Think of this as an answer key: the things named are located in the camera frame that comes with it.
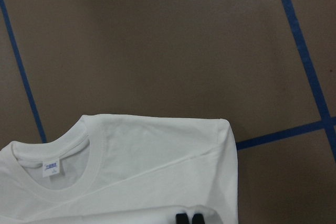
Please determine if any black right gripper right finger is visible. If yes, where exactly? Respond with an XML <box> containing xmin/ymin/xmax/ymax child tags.
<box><xmin>192</xmin><ymin>208</ymin><xmax>205</xmax><ymax>224</ymax></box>

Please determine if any white long-sleeve printed shirt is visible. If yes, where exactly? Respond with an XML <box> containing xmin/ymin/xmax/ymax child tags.
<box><xmin>1</xmin><ymin>114</ymin><xmax>238</xmax><ymax>223</ymax></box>

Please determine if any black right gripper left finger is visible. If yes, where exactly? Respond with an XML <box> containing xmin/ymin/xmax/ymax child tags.
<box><xmin>175</xmin><ymin>208</ymin><xmax>190</xmax><ymax>224</ymax></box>

